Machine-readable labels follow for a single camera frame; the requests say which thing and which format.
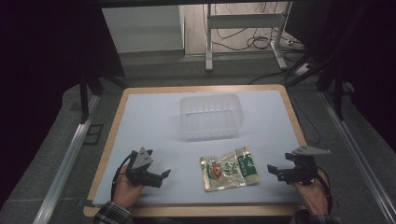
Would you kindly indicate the aluminium rail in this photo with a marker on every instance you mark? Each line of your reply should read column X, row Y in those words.
column 67, row 161
column 361, row 155

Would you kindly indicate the black square floor frame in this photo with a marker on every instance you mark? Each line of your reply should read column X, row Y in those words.
column 93, row 134

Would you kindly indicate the white table mat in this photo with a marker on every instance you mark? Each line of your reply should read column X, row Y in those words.
column 155, row 124

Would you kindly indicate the white metal desk frame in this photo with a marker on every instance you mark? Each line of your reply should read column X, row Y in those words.
column 246, row 21

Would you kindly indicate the black metal stand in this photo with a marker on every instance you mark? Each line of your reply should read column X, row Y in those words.
column 337, row 90
column 84, row 93

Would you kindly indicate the white power strip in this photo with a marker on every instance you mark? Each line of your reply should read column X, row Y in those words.
column 302, row 69

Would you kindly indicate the person's right hand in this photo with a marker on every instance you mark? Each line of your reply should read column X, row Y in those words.
column 314, row 197

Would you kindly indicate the dark curtain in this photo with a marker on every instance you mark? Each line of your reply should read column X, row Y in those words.
column 370, row 62
column 40, row 62

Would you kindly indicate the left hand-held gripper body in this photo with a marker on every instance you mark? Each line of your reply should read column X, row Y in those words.
column 144, row 159

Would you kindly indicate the clear plastic container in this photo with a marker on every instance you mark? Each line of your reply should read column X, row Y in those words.
column 210, row 116

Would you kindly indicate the golden green snack packet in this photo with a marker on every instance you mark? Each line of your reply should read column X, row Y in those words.
column 229, row 170

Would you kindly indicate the white wall panel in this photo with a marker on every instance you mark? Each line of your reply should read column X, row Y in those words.
column 141, row 29

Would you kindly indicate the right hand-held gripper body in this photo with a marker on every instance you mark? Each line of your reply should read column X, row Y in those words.
column 303, row 172

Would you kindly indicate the person's left hand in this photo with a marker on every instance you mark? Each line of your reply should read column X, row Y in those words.
column 124, row 191

